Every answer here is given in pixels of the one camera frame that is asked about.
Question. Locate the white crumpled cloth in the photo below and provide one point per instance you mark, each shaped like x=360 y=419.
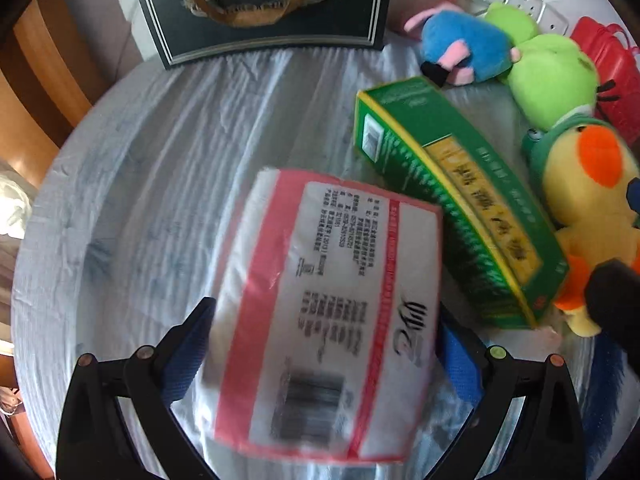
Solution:
x=15 y=200

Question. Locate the yellow duck plush toy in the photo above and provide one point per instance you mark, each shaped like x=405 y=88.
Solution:
x=585 y=200

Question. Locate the blue and pink plush toy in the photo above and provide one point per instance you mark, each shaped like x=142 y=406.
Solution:
x=465 y=35

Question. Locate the green and yellow carton box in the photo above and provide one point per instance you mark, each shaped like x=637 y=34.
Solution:
x=450 y=160

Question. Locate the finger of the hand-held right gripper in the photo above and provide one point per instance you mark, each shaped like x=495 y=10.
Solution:
x=615 y=290

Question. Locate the red plastic container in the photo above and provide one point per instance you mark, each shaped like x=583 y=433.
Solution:
x=615 y=65

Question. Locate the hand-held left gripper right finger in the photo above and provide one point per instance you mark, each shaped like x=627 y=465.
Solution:
x=457 y=360

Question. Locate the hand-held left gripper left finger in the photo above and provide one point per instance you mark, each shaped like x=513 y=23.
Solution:
x=187 y=355

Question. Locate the tissue pack with pink label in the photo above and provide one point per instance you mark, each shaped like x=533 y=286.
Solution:
x=320 y=310

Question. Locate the wooden furniture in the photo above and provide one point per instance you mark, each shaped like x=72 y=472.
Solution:
x=40 y=85

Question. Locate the light green frog plush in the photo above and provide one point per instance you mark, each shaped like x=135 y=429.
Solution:
x=550 y=75

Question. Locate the white cloth-covered desktop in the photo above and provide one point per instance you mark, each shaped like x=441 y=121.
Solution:
x=175 y=135

